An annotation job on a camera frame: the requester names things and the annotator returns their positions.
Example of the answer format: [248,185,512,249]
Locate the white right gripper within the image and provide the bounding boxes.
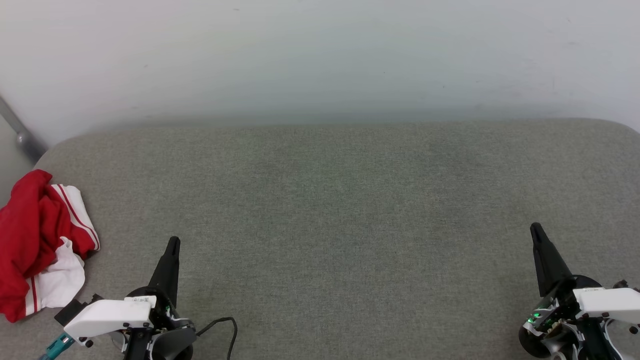
[530,222,640,321]

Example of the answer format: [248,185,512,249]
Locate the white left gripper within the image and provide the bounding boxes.
[64,236,181,342]

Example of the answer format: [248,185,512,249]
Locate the red and white shirt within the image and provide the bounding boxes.
[0,169,101,324]

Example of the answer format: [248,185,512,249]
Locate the thin black cable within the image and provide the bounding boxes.
[196,317,239,360]

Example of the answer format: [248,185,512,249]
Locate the teal cable connector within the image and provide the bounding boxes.
[39,332,77,360]

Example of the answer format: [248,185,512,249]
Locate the grey metal wall pipe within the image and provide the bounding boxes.
[0,95,49,164]

